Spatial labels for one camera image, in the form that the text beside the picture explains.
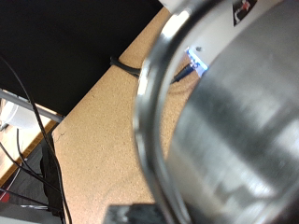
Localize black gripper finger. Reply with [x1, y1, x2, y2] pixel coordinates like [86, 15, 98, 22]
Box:
[107, 203, 164, 224]

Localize steel bowl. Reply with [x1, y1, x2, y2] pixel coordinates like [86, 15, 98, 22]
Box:
[132, 0, 299, 224]

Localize white round container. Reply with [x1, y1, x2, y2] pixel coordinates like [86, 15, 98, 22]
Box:
[0, 101, 36, 129]

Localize black backdrop curtain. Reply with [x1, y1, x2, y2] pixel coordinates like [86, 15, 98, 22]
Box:
[0, 0, 164, 117]

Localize grey metal frame bar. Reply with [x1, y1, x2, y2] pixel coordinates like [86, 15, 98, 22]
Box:
[0, 89, 64, 124]

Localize thin black cable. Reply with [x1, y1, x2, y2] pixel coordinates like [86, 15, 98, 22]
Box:
[0, 55, 74, 224]

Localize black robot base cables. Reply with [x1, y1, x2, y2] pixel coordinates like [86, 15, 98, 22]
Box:
[109, 55, 200, 85]

